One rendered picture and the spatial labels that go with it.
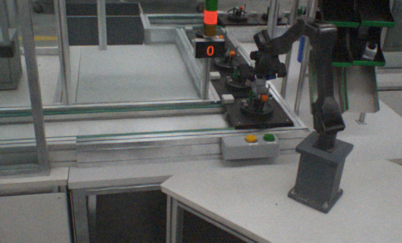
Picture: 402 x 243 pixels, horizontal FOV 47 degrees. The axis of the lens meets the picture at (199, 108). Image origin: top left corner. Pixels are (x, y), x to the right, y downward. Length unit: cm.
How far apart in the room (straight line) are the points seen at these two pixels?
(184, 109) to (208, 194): 48
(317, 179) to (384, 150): 55
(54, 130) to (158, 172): 46
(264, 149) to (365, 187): 38
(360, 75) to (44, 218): 139
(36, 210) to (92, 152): 29
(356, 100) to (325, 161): 57
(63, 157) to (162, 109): 47
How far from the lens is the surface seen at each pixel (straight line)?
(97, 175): 169
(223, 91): 206
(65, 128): 188
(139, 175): 167
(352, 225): 158
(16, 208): 178
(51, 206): 177
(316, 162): 152
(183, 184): 163
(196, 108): 195
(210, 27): 183
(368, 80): 207
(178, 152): 172
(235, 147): 168
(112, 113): 192
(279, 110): 194
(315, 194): 158
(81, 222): 180
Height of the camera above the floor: 183
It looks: 27 degrees down
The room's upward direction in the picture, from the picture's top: 3 degrees clockwise
